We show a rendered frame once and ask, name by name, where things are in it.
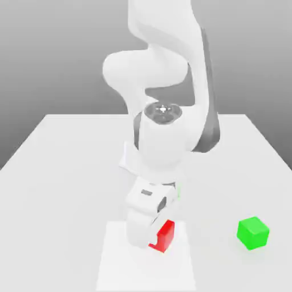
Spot small green cube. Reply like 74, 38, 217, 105
236, 216, 270, 251

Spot small red cube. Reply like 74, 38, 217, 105
148, 219, 176, 254

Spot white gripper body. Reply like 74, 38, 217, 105
125, 205, 165, 249

